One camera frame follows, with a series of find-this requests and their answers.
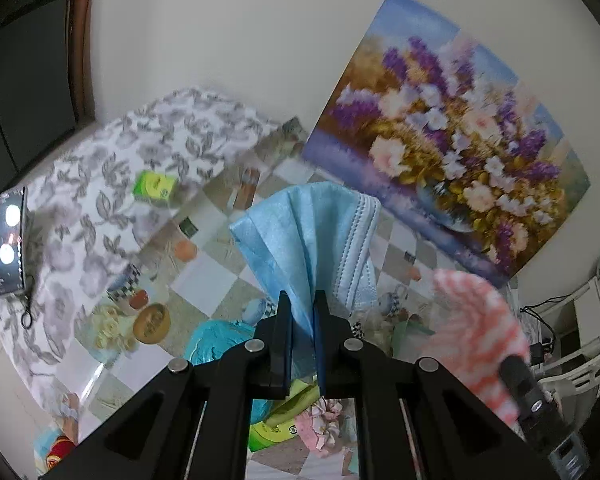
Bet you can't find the blue face mask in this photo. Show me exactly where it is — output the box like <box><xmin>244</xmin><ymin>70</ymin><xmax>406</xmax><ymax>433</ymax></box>
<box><xmin>230</xmin><ymin>181</ymin><xmax>381</xmax><ymax>338</ymax></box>

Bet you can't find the pink white striped cloth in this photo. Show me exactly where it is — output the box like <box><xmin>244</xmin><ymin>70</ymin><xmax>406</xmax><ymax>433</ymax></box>
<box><xmin>422</xmin><ymin>269</ymin><xmax>530</xmax><ymax>427</ymax></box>

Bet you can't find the green tissue packet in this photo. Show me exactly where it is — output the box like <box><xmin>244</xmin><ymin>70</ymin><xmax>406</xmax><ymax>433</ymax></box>
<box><xmin>132</xmin><ymin>170</ymin><xmax>178</xmax><ymax>206</ymax></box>

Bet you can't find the teal plastic case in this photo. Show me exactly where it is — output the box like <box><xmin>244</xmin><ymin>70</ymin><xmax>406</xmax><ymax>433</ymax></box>
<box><xmin>183</xmin><ymin>318</ymin><xmax>276</xmax><ymax>424</ymax></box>

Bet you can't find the checkered patterned table mat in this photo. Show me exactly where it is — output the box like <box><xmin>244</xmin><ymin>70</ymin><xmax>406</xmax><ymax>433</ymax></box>
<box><xmin>32</xmin><ymin>116</ymin><xmax>522</xmax><ymax>480</ymax></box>

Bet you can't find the white chair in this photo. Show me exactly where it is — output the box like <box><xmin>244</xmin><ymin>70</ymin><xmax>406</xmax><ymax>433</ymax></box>
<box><xmin>531</xmin><ymin>278</ymin><xmax>600</xmax><ymax>427</ymax></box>

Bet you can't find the floral canvas painting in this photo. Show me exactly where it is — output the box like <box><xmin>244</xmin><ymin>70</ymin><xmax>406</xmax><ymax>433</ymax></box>
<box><xmin>303</xmin><ymin>0</ymin><xmax>590</xmax><ymax>285</ymax></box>

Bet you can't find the grey floral tablecloth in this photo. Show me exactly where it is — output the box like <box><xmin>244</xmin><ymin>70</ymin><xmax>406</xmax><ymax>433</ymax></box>
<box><xmin>0</xmin><ymin>87</ymin><xmax>279</xmax><ymax>413</ymax></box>

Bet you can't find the black cable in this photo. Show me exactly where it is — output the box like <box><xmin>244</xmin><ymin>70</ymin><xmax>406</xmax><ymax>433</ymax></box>
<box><xmin>519</xmin><ymin>294</ymin><xmax>577</xmax><ymax>361</ymax></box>

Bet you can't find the smartphone with strap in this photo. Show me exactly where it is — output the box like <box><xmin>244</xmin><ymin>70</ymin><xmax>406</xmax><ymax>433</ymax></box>
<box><xmin>0</xmin><ymin>186</ymin><xmax>34</xmax><ymax>330</ymax></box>

